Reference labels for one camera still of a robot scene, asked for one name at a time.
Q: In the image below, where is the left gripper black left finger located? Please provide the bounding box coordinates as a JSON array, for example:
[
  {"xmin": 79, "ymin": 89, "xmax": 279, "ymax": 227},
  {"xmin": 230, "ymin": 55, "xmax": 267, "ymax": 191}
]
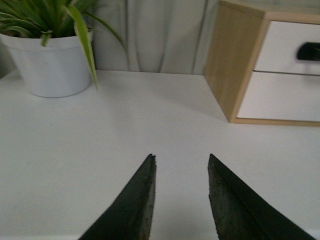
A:
[{"xmin": 80, "ymin": 154, "xmax": 157, "ymax": 240}]

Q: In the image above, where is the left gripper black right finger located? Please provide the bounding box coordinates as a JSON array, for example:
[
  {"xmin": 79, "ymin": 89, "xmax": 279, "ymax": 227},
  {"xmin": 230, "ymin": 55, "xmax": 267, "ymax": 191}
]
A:
[{"xmin": 208, "ymin": 154, "xmax": 313, "ymax": 240}]

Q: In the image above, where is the wooden drawer cabinet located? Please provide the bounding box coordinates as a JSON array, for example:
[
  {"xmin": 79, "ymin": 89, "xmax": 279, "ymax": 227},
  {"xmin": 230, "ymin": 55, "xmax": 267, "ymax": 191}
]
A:
[{"xmin": 204, "ymin": 0, "xmax": 320, "ymax": 127}]

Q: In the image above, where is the white plant pot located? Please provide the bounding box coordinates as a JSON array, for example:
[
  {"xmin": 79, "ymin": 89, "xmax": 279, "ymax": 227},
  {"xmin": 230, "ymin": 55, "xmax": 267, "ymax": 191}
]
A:
[{"xmin": 0, "ymin": 34, "xmax": 91, "ymax": 98}]

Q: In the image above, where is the grey curtain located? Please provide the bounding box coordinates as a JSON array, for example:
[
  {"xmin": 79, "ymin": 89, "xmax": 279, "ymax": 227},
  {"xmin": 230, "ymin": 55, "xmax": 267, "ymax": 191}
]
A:
[{"xmin": 93, "ymin": 0, "xmax": 218, "ymax": 75}]

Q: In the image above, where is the green leafy plant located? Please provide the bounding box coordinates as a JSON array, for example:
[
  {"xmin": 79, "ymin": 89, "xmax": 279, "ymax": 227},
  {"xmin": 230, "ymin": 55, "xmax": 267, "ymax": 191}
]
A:
[{"xmin": 0, "ymin": 0, "xmax": 127, "ymax": 86}]

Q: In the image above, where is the white upper drawer black handle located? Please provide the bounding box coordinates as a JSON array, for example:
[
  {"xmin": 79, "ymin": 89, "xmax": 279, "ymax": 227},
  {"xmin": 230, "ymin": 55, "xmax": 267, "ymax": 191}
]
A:
[{"xmin": 254, "ymin": 21, "xmax": 320, "ymax": 75}]

